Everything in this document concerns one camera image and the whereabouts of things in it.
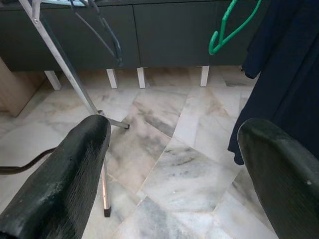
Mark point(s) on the navy shirt with red collar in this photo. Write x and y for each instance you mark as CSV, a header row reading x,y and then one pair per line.
x,y
279,74

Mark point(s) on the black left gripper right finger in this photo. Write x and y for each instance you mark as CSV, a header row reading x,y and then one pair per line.
x,y
286,184

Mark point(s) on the silver metal clothes rack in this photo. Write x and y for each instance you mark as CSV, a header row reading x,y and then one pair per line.
x,y
64,64

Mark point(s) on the green plastic hanger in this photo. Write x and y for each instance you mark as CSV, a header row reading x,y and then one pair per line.
x,y
223,20

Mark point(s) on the light wooden drawer cabinet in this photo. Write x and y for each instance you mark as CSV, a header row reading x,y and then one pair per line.
x,y
17,92

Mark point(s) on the dark grey plastic hanger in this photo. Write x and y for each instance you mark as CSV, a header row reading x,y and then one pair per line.
x,y
118,54

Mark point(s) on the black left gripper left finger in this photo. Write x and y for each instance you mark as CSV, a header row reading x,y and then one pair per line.
x,y
57,184

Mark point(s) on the black TV cabinet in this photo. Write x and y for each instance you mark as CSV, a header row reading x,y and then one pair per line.
x,y
174,37

